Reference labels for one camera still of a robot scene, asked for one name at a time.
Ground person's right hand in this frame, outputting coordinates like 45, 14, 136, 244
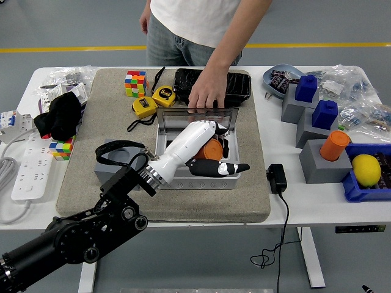
139, 10, 152, 35

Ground person's left hand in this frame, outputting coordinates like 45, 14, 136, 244
188, 71, 229, 110

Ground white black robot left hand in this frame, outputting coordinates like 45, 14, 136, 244
145, 120, 250, 187

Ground orange cylinder battery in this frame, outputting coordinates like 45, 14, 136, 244
194, 139, 224, 161
320, 130, 351, 162

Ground clear hinged box lid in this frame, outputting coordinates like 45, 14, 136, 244
155, 106, 239, 135

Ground grey plastic junction box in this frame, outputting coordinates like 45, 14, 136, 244
154, 131, 241, 190

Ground black plastic tray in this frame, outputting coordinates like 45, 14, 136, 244
173, 68, 252, 108

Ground yellow tape measure round label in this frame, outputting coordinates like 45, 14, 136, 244
151, 66, 177, 108

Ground person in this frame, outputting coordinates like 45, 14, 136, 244
145, 0, 273, 67

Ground yellow tape measure square label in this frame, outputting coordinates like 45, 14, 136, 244
126, 96, 159, 132

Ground blue-grey bowl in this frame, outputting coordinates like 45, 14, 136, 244
263, 63, 306, 100

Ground black table control panel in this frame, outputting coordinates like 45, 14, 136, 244
335, 225, 386, 234

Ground large colourful puzzle cube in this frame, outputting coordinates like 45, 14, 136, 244
124, 70, 148, 98

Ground white table leg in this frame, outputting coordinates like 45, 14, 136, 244
78, 262, 98, 293
298, 227, 326, 289

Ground grey-brown fabric mat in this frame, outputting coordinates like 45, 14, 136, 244
56, 67, 272, 223

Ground grey block with round hole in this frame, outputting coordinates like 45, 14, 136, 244
93, 139, 153, 192

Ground dark snack packets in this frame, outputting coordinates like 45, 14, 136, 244
270, 70, 300, 94

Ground grey block holder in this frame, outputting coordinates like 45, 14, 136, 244
280, 84, 320, 125
295, 106, 340, 149
298, 139, 354, 184

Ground clear plastic bags of parts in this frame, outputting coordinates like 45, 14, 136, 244
39, 65, 98, 92

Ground white terminal block packs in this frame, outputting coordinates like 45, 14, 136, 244
38, 82, 89, 114

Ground blue plastic bin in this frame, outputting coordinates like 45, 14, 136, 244
341, 143, 391, 203

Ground blue plastic block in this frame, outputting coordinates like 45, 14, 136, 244
311, 99, 339, 131
294, 74, 320, 103

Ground yellow lemon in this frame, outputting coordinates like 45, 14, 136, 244
351, 154, 382, 187

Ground dark packets in bin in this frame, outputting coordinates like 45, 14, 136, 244
374, 152, 391, 190

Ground small colourful puzzle cube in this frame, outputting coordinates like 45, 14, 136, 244
48, 136, 76, 161

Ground black power adapter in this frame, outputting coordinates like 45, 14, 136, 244
33, 91, 83, 140

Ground clear bags of blue parts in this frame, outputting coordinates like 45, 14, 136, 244
305, 63, 391, 135

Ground white power strip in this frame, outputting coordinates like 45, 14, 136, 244
11, 131, 55, 201

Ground white circuit breaker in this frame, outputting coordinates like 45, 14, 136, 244
0, 109, 33, 144

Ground black adapter cord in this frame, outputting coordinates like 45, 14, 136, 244
250, 192, 303, 293

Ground grey coiled cable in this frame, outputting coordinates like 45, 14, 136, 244
0, 127, 39, 192

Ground white power strip cord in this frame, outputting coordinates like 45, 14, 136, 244
0, 199, 32, 226

